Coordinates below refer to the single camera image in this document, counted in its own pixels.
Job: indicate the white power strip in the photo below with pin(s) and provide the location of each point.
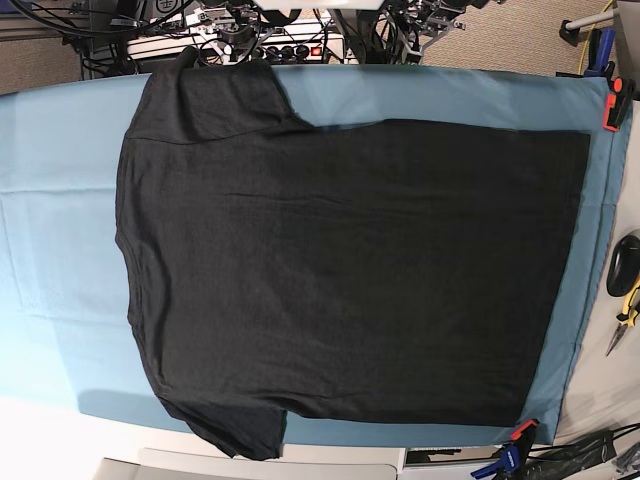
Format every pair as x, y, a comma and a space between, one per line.
320, 43

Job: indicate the black T-shirt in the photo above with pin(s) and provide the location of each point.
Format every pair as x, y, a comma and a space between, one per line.
399, 272

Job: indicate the blue table cloth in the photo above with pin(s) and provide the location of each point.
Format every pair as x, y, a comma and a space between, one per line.
65, 337

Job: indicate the black computer mouse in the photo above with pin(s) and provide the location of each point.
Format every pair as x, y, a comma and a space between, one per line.
624, 266

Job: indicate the yellow handled pliers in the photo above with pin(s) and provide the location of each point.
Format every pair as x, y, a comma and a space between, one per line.
626, 318

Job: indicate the blue clamp upper right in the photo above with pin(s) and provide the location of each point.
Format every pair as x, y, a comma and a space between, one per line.
600, 47

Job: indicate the blue orange clamp bottom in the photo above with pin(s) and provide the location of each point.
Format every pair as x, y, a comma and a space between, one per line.
512, 457

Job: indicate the orange black clamp upper right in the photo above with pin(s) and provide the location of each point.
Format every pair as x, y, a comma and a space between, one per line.
618, 101

